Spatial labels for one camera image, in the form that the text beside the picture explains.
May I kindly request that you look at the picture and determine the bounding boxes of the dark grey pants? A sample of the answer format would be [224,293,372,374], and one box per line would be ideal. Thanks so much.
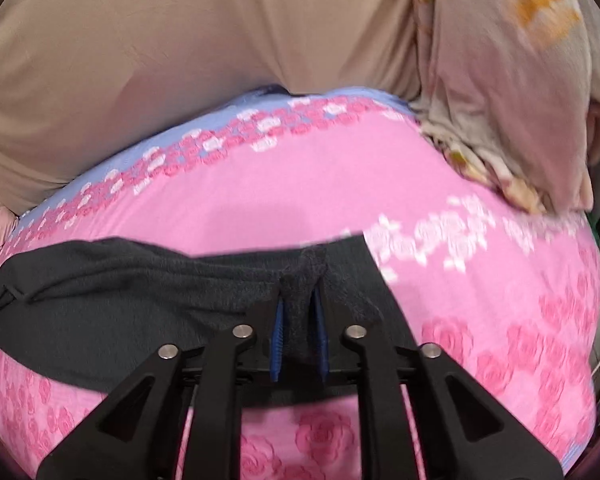
[0,236,417,408]

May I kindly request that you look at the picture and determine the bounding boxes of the beige curtain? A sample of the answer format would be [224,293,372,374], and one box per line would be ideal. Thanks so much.
[0,0,418,214]

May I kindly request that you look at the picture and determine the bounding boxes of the pink rose bed sheet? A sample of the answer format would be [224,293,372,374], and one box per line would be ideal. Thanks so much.
[0,88,600,468]

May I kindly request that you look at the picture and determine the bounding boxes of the pale floral quilt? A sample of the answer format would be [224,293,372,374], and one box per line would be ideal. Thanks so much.
[414,0,600,214]

